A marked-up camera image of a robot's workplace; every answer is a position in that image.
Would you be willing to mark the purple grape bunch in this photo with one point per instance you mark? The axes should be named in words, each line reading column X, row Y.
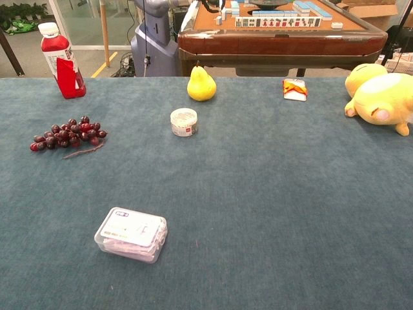
column 71, row 132

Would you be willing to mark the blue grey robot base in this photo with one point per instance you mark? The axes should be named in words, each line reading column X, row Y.
column 158, row 48

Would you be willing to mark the small round white jar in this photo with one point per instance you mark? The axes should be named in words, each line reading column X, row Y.
column 184, row 124

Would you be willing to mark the yellow pear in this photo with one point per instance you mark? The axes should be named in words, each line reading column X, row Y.
column 201, row 86

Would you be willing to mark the orange white snack packet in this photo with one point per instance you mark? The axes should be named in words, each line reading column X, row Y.
column 295, row 92

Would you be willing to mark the clear plastic floss pick box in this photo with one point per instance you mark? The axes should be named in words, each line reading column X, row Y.
column 130, row 234

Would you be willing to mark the brown mahjong table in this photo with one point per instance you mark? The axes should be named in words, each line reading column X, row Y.
column 277, row 45

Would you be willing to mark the row of face-showing mahjong tiles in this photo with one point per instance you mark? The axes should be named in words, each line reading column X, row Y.
column 277, row 22

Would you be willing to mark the wooden pole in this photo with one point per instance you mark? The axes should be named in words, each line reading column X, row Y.
column 104, row 35

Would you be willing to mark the row of blue-backed mahjong tiles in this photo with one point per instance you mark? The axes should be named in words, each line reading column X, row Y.
column 274, row 13

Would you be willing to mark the red drink bottle white cap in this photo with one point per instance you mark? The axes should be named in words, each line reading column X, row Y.
column 66, row 77

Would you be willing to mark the single white mahjong tile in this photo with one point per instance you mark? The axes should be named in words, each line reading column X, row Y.
column 337, row 25

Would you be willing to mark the yellow plush toy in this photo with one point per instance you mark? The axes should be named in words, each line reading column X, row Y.
column 384, row 97

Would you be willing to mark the white plastic basket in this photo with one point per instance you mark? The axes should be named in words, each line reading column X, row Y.
column 401, row 64

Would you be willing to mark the cardboard box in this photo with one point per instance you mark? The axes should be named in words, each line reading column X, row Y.
column 371, row 13

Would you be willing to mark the dark slanted table leg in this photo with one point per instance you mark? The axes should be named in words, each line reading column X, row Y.
column 11, row 55

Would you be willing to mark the black tripod stand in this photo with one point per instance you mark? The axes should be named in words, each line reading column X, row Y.
column 398, row 26

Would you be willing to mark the green potted plant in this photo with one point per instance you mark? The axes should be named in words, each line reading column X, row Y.
column 22, row 11

